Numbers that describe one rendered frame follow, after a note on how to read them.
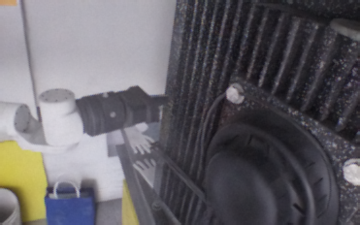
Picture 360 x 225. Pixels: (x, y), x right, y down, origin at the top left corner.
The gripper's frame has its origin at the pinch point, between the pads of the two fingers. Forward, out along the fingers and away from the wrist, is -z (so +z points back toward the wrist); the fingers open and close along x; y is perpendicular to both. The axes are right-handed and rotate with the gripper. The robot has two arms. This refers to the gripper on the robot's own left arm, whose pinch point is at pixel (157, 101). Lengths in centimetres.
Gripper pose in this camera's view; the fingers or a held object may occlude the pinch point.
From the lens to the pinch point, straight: 64.8
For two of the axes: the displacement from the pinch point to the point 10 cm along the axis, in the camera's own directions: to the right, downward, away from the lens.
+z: -8.0, 2.2, -5.6
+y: -1.4, 8.4, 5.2
